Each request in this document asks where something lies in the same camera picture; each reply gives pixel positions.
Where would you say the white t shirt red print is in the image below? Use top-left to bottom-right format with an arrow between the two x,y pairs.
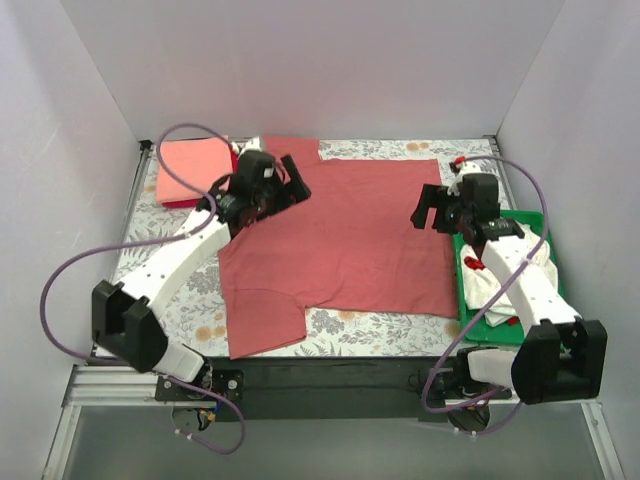
457,226 -> 575,332

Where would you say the dusty rose t shirt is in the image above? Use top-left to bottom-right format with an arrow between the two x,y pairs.
218,136 -> 458,359

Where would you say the folded salmon pink t shirt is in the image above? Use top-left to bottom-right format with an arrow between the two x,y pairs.
155,135 -> 236,205

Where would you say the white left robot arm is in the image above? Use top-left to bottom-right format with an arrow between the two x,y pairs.
91,141 -> 311,400

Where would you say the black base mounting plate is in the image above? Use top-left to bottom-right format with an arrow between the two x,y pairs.
154,355 -> 511,424

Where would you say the green plastic tray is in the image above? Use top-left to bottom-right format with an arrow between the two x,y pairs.
453,210 -> 564,346

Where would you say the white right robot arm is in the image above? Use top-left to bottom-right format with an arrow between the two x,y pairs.
411,156 -> 608,405

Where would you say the folded crimson red t shirt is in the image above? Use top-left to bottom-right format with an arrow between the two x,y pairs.
162,144 -> 245,210

